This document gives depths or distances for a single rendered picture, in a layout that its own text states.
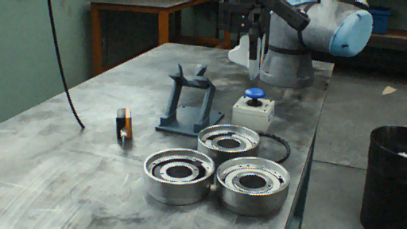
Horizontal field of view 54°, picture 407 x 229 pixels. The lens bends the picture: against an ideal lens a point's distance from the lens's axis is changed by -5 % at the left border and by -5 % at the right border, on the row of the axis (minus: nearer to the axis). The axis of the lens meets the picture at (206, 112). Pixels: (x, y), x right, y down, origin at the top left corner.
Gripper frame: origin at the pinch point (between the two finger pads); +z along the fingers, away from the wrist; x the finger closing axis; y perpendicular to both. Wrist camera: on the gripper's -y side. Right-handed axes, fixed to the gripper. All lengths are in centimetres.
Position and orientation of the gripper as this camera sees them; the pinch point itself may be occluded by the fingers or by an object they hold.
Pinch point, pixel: (256, 74)
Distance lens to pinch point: 83.2
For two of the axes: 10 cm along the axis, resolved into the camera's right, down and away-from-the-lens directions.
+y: -9.4, -1.6, 3.1
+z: -0.3, 9.3, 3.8
